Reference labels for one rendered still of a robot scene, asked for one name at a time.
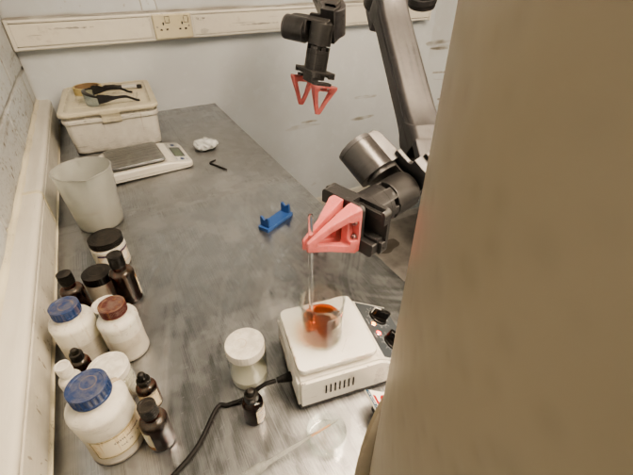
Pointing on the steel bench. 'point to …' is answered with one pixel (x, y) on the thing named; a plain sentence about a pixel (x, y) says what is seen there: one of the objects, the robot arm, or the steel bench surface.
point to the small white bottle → (65, 372)
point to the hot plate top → (348, 349)
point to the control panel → (377, 328)
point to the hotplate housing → (315, 390)
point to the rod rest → (275, 219)
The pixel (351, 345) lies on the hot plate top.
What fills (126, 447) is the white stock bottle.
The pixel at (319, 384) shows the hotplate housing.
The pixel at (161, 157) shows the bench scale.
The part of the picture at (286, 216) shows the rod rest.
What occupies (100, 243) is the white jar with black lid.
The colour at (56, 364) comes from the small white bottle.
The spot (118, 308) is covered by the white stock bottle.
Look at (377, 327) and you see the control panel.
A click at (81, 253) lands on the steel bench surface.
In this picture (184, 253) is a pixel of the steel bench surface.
